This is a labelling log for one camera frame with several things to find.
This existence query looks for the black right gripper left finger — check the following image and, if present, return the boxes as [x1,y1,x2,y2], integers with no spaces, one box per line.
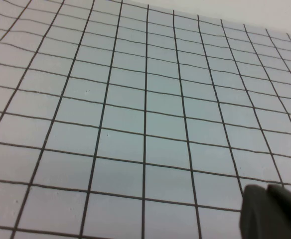
[239,184,271,239]

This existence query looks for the light blue grid mat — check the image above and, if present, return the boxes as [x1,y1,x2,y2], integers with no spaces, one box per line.
[0,0,291,239]

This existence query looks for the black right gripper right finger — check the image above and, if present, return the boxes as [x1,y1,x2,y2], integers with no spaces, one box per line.
[266,183,291,239]

